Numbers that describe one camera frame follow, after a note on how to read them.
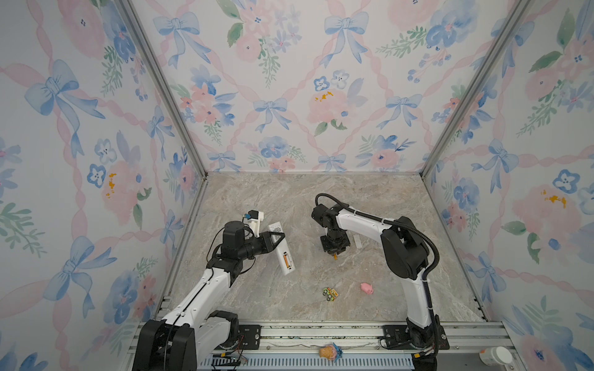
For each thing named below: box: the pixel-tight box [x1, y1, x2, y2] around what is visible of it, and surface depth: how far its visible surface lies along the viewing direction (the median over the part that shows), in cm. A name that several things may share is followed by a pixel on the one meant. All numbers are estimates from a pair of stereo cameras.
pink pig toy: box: [360, 282, 374, 295], surface depth 85 cm
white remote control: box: [268, 221, 296, 276], surface depth 80 cm
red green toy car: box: [322, 287, 339, 302], surface depth 83 cm
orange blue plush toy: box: [318, 342, 344, 363], surface depth 71 cm
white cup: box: [479, 346, 513, 367], surface depth 67 cm
